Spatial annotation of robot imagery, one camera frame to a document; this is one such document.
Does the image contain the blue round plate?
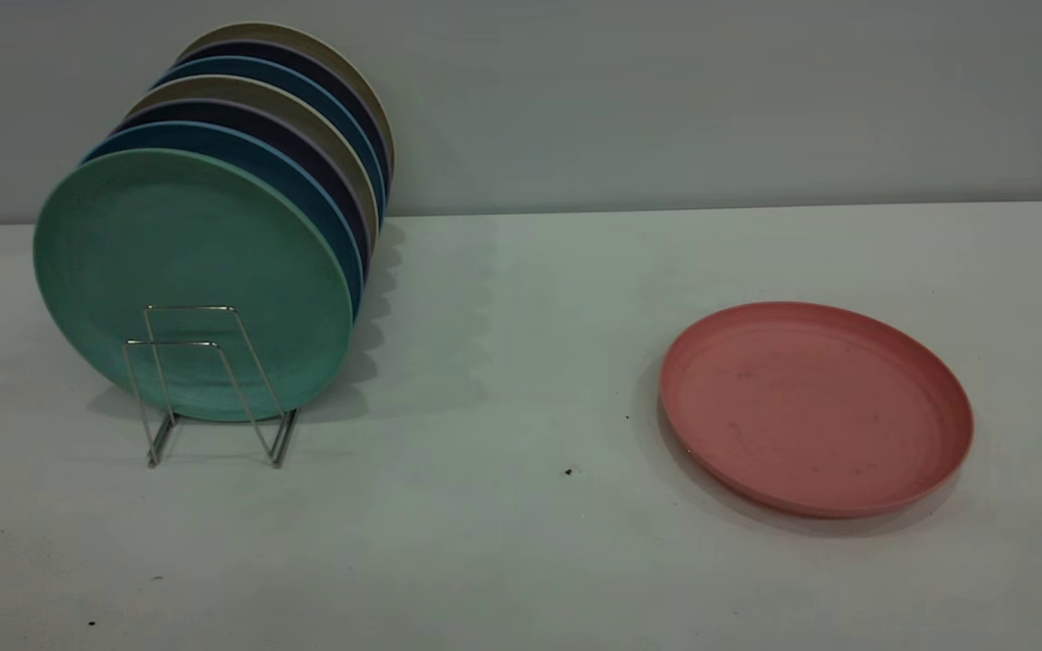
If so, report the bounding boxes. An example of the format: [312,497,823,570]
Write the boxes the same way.
[152,56,387,227]
[82,120,366,323]

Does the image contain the green round plate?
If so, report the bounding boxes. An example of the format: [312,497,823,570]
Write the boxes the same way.
[33,147,355,423]

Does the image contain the beige round plate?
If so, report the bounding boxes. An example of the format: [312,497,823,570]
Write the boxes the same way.
[175,22,396,184]
[126,75,381,256]

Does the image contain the metal wire plate rack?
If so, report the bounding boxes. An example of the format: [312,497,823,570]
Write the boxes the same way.
[123,305,299,469]

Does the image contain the pink round plate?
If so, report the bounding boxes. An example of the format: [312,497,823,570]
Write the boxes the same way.
[659,301,975,520]

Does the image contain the dark purple round plate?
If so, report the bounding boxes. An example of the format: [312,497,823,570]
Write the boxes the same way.
[114,98,374,272]
[175,39,392,193]

